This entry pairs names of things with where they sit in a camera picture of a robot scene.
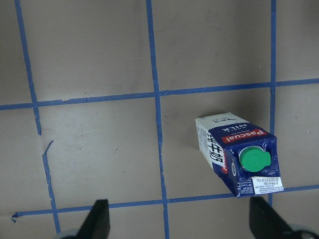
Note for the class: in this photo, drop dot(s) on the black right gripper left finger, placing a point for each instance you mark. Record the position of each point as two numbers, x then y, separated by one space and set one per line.
97 223

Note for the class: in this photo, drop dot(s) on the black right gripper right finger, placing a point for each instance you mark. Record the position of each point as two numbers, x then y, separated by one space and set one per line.
266 223

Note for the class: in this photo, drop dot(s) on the blue white milk carton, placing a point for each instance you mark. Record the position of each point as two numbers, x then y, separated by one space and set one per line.
243 155

